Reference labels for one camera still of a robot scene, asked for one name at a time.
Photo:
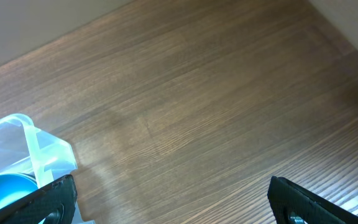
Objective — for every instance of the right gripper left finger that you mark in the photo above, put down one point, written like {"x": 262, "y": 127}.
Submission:
{"x": 52, "y": 203}

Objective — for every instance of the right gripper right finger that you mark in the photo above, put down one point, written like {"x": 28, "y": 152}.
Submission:
{"x": 292, "y": 203}

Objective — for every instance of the dark blue plate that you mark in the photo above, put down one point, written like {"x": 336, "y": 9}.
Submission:
{"x": 15, "y": 186}

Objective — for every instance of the clear plastic storage bin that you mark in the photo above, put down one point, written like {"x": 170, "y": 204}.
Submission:
{"x": 26, "y": 149}

